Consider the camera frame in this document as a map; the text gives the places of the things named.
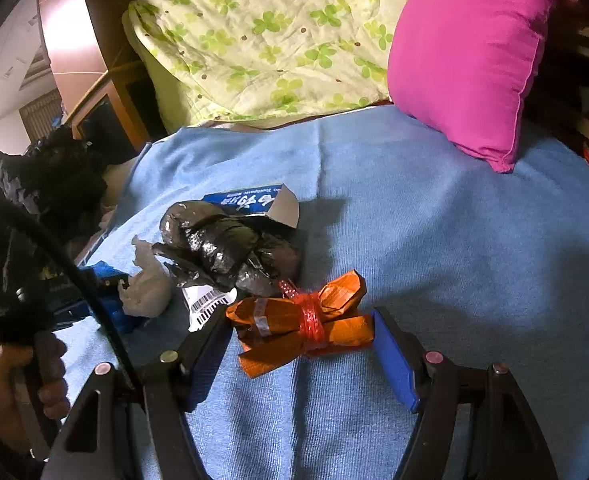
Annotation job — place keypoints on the white tissue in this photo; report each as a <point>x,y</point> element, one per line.
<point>147,290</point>

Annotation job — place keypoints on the white barcode label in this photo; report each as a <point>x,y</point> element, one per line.
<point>204,302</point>

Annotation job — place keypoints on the person's left hand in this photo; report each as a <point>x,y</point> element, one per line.
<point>2,395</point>

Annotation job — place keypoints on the light blue blanket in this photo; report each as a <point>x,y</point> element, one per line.
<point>424,240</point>

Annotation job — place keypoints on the crumpled black plastic bag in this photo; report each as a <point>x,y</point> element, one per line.
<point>214,245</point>

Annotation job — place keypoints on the large black garbage bag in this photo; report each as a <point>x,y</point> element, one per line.
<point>49,180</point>

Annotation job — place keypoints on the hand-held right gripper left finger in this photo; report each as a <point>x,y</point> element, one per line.
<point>207,365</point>

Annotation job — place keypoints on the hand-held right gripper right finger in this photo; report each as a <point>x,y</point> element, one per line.
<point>394,360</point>

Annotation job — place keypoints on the orange wrapper bundle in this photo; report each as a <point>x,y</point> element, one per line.
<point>274,320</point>

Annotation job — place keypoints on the pink pillow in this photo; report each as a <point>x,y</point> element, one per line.
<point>464,60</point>

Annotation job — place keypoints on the brown wooden bed frame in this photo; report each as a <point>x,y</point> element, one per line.
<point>124,90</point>

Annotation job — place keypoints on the blue toothpaste box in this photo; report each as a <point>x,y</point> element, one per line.
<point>284,207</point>

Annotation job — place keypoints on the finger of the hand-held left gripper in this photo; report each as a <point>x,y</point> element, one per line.
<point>109,272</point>
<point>119,315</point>

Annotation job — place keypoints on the green floral quilt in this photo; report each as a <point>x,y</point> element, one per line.
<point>274,35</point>

